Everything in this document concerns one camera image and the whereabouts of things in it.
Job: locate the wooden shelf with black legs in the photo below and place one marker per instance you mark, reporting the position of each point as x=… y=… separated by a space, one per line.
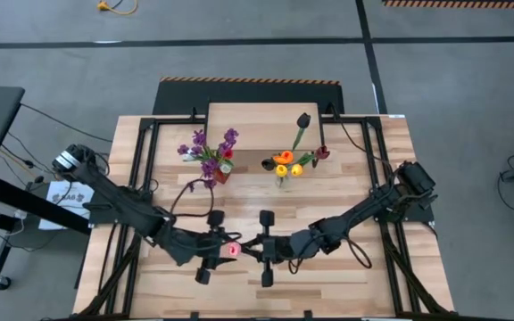
x=257 y=127

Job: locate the purple artificial flower bunch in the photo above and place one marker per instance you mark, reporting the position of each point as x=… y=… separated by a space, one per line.
x=200 y=136

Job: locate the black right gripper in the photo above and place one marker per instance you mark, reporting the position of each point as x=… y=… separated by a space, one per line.
x=284 y=249

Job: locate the dark red artificial tulip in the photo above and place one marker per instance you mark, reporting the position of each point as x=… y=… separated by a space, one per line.
x=322 y=153

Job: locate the black aluminium table frame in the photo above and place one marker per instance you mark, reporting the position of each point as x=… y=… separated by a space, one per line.
x=172 y=121

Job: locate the red glass vase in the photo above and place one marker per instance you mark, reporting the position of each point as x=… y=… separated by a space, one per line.
x=221 y=176

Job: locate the white artificial tulip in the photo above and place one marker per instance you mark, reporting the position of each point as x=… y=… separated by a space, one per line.
x=226 y=167
x=189 y=156

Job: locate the white paper sign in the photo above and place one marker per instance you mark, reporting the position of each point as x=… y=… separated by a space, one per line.
x=60 y=196

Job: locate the orange artificial tulip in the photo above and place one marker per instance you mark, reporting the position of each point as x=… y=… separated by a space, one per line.
x=284 y=157

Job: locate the clear glass vase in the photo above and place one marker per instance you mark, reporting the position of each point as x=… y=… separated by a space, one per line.
x=282 y=181

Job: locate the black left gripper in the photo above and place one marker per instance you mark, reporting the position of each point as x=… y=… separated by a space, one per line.
x=199 y=249

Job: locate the black floor mat hazard stripe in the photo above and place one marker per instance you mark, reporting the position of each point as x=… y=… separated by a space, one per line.
x=185 y=98

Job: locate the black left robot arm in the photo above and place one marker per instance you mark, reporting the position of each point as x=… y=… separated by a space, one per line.
x=118 y=200

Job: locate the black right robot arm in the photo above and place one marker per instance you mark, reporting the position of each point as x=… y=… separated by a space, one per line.
x=373 y=205

